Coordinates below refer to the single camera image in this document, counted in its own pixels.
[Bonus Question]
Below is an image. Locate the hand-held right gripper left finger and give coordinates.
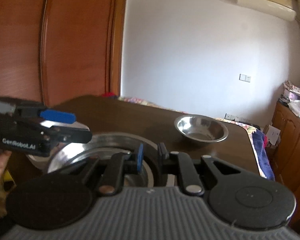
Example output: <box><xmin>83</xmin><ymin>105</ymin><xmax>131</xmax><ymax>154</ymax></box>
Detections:
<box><xmin>81</xmin><ymin>144</ymin><xmax>144</xmax><ymax>197</ymax></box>

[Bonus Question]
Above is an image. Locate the pile of papers and books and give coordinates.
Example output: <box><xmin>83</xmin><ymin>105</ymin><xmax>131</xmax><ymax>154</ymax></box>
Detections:
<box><xmin>281</xmin><ymin>80</ymin><xmax>300</xmax><ymax>105</ymax></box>

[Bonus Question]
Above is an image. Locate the wooden wardrobe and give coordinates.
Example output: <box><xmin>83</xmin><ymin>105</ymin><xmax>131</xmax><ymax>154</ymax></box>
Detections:
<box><xmin>0</xmin><ymin>0</ymin><xmax>127</xmax><ymax>108</ymax></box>

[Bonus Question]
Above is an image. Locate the floral bed blanket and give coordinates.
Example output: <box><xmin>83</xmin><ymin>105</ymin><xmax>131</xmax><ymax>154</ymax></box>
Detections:
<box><xmin>117</xmin><ymin>96</ymin><xmax>275</xmax><ymax>180</ymax></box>

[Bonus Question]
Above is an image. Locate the small steel bowl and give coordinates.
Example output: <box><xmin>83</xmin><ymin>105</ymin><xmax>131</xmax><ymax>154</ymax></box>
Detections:
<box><xmin>174</xmin><ymin>114</ymin><xmax>229</xmax><ymax>142</ymax></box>

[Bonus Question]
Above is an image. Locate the large steel bowl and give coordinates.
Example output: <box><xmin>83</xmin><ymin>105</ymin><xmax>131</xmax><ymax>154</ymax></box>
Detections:
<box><xmin>47</xmin><ymin>133</ymin><xmax>176</xmax><ymax>188</ymax></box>

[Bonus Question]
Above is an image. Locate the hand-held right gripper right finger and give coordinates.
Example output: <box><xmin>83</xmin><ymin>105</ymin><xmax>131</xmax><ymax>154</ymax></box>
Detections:
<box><xmin>158</xmin><ymin>142</ymin><xmax>240</xmax><ymax>197</ymax></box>

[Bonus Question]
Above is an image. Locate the wooden cabinet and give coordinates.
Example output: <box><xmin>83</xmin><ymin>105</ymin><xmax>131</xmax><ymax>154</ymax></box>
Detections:
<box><xmin>271</xmin><ymin>102</ymin><xmax>300</xmax><ymax>230</ymax></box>

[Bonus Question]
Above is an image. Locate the white paper box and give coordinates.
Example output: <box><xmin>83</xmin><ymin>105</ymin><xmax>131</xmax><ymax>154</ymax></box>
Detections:
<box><xmin>263</xmin><ymin>124</ymin><xmax>282</xmax><ymax>146</ymax></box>

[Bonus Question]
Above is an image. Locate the yellow plush toy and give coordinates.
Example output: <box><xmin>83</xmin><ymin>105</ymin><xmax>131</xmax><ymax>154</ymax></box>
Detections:
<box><xmin>4</xmin><ymin>171</ymin><xmax>17</xmax><ymax>189</ymax></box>

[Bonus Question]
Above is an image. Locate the white air conditioner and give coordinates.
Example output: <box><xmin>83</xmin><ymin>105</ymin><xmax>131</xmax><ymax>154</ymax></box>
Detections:
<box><xmin>237</xmin><ymin>0</ymin><xmax>297</xmax><ymax>22</ymax></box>

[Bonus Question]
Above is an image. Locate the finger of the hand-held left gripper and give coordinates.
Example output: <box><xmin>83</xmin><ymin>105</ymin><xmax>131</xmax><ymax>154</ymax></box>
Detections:
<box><xmin>40</xmin><ymin>120</ymin><xmax>93</xmax><ymax>144</ymax></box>
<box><xmin>39</xmin><ymin>109</ymin><xmax>76</xmax><ymax>124</ymax></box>

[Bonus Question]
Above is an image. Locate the white wall socket strip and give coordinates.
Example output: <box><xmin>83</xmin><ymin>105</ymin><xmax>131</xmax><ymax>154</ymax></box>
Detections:
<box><xmin>225</xmin><ymin>113</ymin><xmax>250</xmax><ymax>122</ymax></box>

